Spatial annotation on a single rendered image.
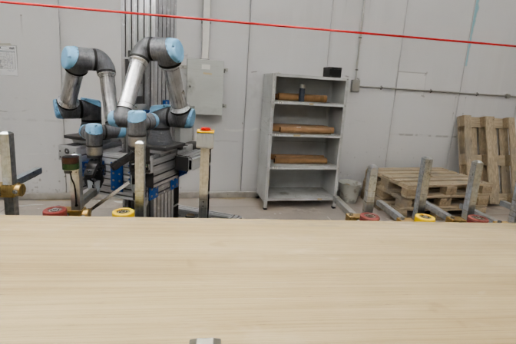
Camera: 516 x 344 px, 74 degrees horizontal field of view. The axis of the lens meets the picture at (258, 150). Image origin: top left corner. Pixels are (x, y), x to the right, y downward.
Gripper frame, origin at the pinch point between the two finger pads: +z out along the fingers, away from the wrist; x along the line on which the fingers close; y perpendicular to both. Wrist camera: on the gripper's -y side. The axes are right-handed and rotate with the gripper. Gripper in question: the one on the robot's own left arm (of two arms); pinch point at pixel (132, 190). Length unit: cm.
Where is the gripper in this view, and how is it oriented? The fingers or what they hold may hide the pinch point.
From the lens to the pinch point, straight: 163.9
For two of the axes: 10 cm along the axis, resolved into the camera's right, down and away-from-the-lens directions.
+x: -4.4, -2.0, 8.7
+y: 8.9, -0.3, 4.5
